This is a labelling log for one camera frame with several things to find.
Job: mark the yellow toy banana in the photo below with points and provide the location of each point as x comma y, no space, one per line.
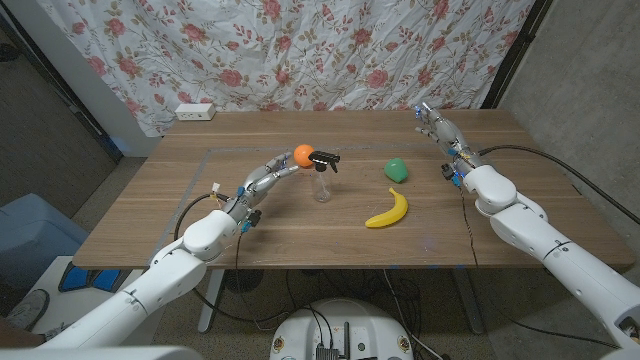
395,212

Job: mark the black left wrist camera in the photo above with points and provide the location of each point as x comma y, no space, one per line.
255,218

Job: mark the floral curtain backdrop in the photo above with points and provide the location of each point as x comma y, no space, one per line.
300,50

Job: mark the black backdrop stand pole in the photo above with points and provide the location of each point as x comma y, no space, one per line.
515,52

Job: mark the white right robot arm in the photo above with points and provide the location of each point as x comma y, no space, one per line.
550,245

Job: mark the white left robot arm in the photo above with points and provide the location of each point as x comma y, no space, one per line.
160,280

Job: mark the black round disc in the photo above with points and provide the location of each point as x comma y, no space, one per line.
243,281

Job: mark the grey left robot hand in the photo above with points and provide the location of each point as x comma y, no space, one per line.
260,182

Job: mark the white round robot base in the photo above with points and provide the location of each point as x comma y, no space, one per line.
345,335

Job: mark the orange toy ball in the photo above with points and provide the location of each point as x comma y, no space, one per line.
303,155

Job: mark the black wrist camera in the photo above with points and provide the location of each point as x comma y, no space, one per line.
255,218
447,171

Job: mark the grey shoe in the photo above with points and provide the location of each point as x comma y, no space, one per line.
30,309

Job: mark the white table leg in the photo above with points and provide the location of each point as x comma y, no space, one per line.
210,300
470,305

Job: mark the white power strip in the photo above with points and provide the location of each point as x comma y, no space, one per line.
195,112

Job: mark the blue plastic bin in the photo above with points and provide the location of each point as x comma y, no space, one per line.
35,235

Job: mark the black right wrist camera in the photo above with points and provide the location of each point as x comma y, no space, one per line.
447,171

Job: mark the clear spray bottle black cap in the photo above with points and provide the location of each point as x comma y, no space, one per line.
321,187

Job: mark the white stand with blue pads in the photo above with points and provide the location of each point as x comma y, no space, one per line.
65,295

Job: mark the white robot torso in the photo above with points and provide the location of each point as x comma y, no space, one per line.
100,354

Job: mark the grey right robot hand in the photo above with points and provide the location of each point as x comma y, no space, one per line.
447,135

